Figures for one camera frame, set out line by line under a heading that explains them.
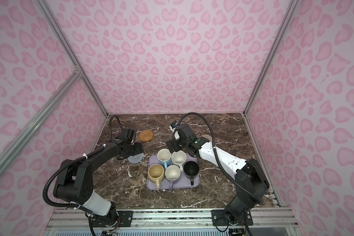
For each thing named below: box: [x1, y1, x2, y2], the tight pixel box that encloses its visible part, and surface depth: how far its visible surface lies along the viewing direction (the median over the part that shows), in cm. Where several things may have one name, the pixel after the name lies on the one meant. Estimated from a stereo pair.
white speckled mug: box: [171, 150, 187, 173], surface depth 88 cm
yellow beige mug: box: [147, 163, 166, 191], surface depth 82 cm
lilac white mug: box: [164, 164, 181, 190], surface depth 84 cm
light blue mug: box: [156, 147, 172, 170], surface depth 88 cm
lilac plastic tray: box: [147, 153, 201, 190], surface depth 85 cm
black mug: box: [183, 160, 200, 186], surface depth 84 cm
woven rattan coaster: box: [138, 129, 154, 143], surface depth 109 cm
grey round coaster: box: [127, 152, 145, 164], surface depth 96 cm
